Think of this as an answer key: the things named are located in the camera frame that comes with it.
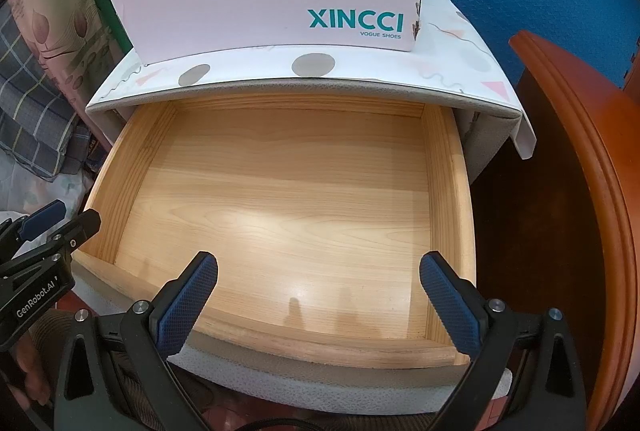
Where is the plaid blanket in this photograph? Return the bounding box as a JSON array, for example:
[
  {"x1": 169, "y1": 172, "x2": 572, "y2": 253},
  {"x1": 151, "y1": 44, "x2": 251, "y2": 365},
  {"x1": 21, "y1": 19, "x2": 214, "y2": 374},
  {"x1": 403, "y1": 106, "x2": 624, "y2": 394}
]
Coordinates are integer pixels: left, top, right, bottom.
[{"x1": 0, "y1": 1, "x2": 91, "y2": 184}]

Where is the person's left hand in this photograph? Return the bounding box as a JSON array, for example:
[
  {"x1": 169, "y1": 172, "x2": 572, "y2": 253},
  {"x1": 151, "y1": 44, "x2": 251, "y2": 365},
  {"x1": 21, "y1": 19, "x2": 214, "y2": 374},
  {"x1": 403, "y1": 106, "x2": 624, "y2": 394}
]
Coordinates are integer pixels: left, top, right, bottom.
[{"x1": 0, "y1": 341, "x2": 53, "y2": 412}]

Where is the grey front wooden drawer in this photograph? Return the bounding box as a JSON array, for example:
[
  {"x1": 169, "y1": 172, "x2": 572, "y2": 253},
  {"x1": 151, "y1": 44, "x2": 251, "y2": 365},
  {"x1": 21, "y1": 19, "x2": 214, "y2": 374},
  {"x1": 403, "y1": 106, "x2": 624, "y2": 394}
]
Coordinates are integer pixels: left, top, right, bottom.
[{"x1": 72, "y1": 98, "x2": 513, "y2": 414}]

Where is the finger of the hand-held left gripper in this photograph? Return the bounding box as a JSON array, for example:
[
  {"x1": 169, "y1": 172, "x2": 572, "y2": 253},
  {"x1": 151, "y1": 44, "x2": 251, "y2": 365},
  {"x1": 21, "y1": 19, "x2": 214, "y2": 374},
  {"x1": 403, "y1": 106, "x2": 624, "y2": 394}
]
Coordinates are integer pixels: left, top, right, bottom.
[
  {"x1": 0, "y1": 200, "x2": 67, "y2": 257},
  {"x1": 0, "y1": 209, "x2": 102, "y2": 284}
]

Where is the orange wooden bed frame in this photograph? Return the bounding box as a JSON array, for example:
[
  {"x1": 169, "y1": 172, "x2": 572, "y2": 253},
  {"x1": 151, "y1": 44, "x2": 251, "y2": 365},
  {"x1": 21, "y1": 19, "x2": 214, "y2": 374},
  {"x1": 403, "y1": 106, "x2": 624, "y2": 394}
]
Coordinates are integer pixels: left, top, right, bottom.
[{"x1": 509, "y1": 30, "x2": 640, "y2": 431}]

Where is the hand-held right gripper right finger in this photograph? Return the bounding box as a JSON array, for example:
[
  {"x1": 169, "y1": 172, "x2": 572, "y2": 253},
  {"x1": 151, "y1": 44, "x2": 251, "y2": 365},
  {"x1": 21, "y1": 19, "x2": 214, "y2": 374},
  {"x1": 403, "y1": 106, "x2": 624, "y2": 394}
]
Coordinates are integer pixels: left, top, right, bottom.
[{"x1": 419, "y1": 251, "x2": 586, "y2": 431}]

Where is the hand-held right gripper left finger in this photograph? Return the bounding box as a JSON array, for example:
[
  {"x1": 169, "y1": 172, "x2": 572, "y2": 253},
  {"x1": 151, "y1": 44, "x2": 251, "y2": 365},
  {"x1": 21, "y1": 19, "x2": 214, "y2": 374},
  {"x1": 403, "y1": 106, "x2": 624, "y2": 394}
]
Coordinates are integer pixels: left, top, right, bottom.
[{"x1": 52, "y1": 251, "x2": 221, "y2": 431}]

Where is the white plastic bag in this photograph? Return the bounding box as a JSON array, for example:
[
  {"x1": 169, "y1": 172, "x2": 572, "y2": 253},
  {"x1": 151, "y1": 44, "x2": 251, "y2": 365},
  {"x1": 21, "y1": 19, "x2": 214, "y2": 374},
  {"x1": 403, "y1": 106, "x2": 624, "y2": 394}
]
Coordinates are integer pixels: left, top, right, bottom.
[{"x1": 0, "y1": 161, "x2": 96, "y2": 222}]

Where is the floral quilt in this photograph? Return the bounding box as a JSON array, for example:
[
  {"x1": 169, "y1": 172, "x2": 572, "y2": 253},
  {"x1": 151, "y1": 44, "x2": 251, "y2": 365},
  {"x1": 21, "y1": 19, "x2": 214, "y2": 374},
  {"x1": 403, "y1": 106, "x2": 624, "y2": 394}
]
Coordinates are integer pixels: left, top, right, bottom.
[{"x1": 10, "y1": 0, "x2": 136, "y2": 146}]

